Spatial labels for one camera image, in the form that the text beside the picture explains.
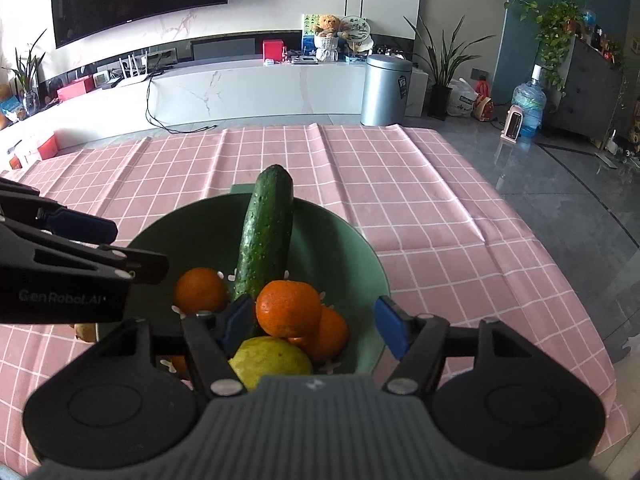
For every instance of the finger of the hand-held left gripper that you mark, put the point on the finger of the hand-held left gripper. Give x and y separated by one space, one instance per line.
85 226
145 265

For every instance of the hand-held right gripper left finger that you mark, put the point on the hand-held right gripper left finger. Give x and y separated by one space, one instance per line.
235 322

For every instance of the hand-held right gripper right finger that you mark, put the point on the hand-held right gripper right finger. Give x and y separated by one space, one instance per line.
392 327

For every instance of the orange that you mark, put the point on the orange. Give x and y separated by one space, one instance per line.
200 290
178 366
330 335
287 307

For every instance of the yellow-green mango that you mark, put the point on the yellow-green mango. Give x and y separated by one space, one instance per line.
270 360

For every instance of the green colander bowl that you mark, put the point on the green colander bowl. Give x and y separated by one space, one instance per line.
330 260

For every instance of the green cucumber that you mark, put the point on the green cucumber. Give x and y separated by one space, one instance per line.
267 230

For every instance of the pink checked tablecloth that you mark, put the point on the pink checked tablecloth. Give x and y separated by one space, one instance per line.
400 200

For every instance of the pink red box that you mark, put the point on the pink red box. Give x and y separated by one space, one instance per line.
75 90

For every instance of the small white device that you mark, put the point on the small white device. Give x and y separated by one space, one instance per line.
100 77

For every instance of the green plant in glass vase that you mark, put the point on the green plant in glass vase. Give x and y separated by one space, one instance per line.
27 80

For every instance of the white router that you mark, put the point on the white router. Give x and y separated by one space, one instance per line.
136 77

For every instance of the white marble tv console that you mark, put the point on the white marble tv console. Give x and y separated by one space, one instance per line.
260 90

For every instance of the long-leaf plant in black pot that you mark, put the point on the long-leaf plant in black pot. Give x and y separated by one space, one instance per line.
439 100

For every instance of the silver trash can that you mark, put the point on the silver trash can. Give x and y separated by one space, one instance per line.
385 92

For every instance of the white space heater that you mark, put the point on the white space heater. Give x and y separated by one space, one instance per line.
512 124

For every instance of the white plastic bag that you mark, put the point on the white plastic bag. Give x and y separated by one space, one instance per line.
461 100

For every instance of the orange bag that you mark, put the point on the orange bag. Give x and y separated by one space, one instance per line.
483 107

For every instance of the blue water bottle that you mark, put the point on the blue water bottle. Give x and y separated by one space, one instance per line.
530 105

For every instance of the green picture card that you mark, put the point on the green picture card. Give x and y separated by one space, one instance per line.
307 35

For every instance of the white wrapped vase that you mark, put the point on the white wrapped vase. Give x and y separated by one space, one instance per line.
327 49

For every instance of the round painted fan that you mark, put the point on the round painted fan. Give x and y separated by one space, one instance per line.
356 29

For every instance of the brown teddy bear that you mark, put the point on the brown teddy bear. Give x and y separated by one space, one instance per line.
327 25

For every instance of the dark grey cabinet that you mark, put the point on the dark grey cabinet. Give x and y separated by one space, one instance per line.
590 90

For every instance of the trailing green pothos plant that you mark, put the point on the trailing green pothos plant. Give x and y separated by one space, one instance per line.
557 30

